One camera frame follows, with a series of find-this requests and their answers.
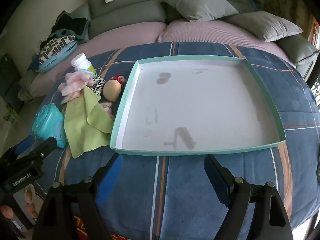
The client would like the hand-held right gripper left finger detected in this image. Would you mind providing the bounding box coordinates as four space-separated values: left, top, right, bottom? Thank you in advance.
32 152 124 240

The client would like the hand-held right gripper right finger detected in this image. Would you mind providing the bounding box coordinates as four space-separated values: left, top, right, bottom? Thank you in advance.
203 154 294 240

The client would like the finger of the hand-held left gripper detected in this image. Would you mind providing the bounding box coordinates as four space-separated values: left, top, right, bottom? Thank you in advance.
14 135 37 155
17 137 58 164

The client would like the light green cloth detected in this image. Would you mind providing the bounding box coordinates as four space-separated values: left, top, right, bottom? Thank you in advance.
64 86 113 159

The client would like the pink white scrunchie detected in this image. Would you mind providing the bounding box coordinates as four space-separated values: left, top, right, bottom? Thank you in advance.
100 101 115 117

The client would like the pink fuzzy sock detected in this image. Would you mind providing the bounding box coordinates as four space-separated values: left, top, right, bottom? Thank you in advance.
58 71 93 104

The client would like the teal shallow cardboard box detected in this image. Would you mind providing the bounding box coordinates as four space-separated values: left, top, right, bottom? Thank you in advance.
109 57 286 157

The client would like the leopard print scrunchie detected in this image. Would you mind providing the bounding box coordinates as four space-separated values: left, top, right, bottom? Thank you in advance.
91 75 107 97

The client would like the person's left hand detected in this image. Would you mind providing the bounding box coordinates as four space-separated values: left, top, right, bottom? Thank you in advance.
0 201 39 220

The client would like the teal wet wipes pack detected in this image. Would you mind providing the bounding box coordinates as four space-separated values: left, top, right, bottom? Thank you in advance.
32 104 67 148

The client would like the blue plaid blanket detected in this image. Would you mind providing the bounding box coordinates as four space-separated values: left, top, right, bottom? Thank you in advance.
37 41 320 240

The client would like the red patterned cloth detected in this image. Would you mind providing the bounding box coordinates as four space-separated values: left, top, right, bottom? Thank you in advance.
74 214 135 240

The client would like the dark grey storage box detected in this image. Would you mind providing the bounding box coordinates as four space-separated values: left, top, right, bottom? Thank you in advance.
0 52 23 110

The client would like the beige egg-shaped sponge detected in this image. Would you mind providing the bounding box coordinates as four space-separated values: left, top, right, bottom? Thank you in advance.
103 79 122 102

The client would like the white pill bottle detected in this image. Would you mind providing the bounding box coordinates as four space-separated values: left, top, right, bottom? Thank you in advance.
70 53 96 77

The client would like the black teal cloth bag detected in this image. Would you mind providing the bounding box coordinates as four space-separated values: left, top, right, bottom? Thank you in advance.
51 10 90 40

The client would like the mauve sofa seat cushion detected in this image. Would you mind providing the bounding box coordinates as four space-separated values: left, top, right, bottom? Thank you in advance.
160 19 297 67
30 21 167 98

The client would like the grey sofa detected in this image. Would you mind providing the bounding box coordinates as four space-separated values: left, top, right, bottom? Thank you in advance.
72 0 320 74

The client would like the grey throw pillow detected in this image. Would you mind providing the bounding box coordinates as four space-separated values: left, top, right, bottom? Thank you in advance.
226 11 304 42
160 0 240 22

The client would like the patterned curtain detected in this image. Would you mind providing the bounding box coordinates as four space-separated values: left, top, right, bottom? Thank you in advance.
262 0 320 55

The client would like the red pink hair tie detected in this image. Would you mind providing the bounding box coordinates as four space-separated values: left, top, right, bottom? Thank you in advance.
111 74 127 88

